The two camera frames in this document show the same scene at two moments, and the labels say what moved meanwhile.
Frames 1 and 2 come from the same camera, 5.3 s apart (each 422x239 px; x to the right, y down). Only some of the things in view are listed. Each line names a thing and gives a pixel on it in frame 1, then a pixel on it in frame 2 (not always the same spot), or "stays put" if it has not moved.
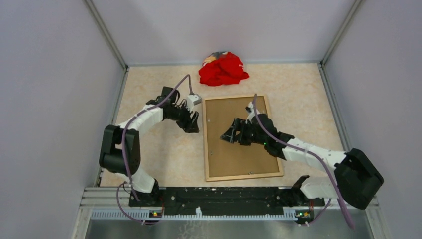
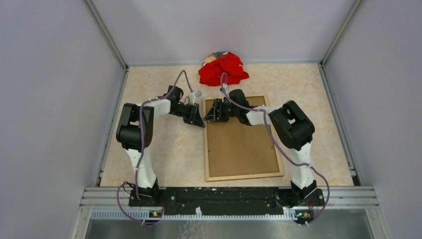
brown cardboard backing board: [227, 159] stays put
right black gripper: [230, 135] to [214, 115]
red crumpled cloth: [227, 69] stays put
